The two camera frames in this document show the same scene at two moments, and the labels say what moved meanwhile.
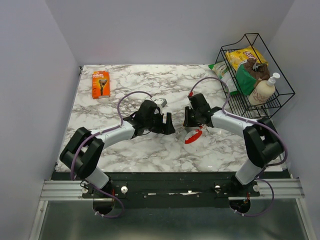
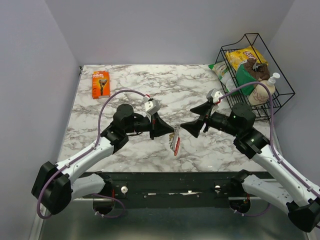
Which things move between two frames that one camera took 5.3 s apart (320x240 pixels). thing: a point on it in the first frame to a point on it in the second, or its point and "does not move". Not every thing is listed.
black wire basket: x=250 y=78 does not move
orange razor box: x=101 y=86 does not move
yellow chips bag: x=236 y=57 does not move
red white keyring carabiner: x=192 y=135 to x=177 y=139
